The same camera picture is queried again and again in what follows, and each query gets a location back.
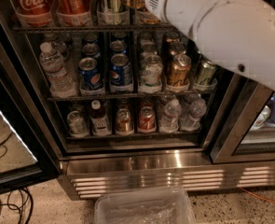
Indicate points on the left water bottle bottom shelf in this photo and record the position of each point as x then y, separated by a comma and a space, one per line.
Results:
171, 113

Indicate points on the top wire shelf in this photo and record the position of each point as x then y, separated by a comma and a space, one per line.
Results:
97, 28

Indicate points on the water bottle shelf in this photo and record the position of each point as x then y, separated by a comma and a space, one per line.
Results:
171, 113
191, 121
62, 83

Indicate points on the red can bottom shelf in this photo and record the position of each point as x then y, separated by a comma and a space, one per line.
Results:
147, 120

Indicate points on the right water bottle bottom shelf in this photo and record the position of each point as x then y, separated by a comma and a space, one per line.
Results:
191, 121

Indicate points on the wire shelf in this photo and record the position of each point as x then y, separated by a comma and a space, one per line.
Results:
97, 28
123, 95

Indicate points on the front right Pepsi can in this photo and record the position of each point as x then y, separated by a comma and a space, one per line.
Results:
120, 74

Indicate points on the white green 7up can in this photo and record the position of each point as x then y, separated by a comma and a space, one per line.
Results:
150, 74

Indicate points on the open fridge door glass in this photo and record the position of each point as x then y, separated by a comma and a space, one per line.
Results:
25, 158

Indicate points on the pepsi can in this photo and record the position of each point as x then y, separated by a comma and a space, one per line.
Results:
120, 74
91, 82

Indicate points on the orange soda can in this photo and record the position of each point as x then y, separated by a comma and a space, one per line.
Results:
74, 13

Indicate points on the brown juice bottle white cap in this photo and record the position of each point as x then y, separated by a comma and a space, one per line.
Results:
99, 119

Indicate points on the silver can bottom shelf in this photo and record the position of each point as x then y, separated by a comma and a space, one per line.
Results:
77, 125

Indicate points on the clear plastic bin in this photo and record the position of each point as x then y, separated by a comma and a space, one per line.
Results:
163, 205

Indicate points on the green tall can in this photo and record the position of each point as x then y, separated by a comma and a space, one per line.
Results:
112, 12

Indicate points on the middle wire shelf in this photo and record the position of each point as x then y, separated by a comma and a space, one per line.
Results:
123, 95

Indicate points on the gold front can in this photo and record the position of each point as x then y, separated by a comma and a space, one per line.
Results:
177, 77

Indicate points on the front left Pepsi can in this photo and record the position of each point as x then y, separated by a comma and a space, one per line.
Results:
91, 82

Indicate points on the stainless fridge base grille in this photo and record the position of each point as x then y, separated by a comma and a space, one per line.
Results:
93, 176

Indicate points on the front water bottle middle shelf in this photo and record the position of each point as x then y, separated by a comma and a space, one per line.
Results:
62, 83

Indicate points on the gold orange tall can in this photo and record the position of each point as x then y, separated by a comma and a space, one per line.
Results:
135, 4

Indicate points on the green front can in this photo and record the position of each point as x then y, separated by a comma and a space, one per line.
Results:
204, 76

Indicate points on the red Coca-Cola can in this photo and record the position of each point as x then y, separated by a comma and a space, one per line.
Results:
34, 13

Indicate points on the gold can bottom shelf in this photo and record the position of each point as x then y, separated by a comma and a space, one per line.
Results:
124, 124

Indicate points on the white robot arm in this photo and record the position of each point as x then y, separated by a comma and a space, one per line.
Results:
238, 35

